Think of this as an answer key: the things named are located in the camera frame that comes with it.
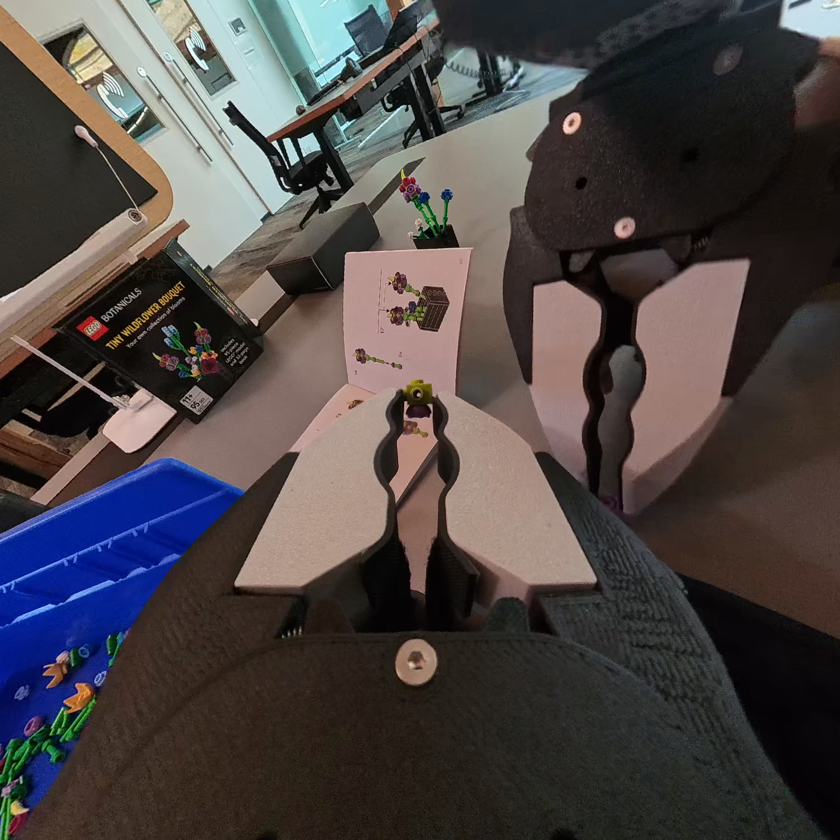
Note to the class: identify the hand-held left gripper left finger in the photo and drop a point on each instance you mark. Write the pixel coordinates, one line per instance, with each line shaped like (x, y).
(315, 519)

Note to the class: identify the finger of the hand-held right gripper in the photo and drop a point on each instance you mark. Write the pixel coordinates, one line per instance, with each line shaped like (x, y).
(565, 368)
(689, 368)

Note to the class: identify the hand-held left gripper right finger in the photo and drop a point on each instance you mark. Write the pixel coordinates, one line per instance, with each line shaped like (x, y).
(519, 519)

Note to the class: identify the lime cube brick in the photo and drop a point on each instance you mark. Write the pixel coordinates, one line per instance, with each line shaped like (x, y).
(420, 391)

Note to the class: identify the grey desk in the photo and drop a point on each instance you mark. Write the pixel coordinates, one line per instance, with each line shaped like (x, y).
(305, 344)

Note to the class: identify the wooden background desk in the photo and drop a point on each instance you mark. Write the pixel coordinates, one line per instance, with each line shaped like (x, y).
(344, 105)

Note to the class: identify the LEGO flower bouquet in pot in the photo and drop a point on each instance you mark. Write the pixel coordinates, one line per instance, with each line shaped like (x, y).
(437, 238)

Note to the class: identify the instruction booklet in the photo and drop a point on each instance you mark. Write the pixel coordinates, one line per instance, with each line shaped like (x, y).
(381, 328)

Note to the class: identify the blue storage bin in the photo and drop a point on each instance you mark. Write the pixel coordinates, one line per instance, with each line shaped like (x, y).
(105, 525)

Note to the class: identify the black product box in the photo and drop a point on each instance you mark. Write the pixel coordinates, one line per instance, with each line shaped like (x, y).
(158, 341)

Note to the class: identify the flat black box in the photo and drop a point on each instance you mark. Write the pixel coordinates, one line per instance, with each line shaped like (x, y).
(322, 256)

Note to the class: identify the black office chair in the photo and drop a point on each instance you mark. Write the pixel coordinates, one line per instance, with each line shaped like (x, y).
(374, 26)
(302, 171)

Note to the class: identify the pile of toy brick pieces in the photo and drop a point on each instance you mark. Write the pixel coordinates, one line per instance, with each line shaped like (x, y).
(53, 735)

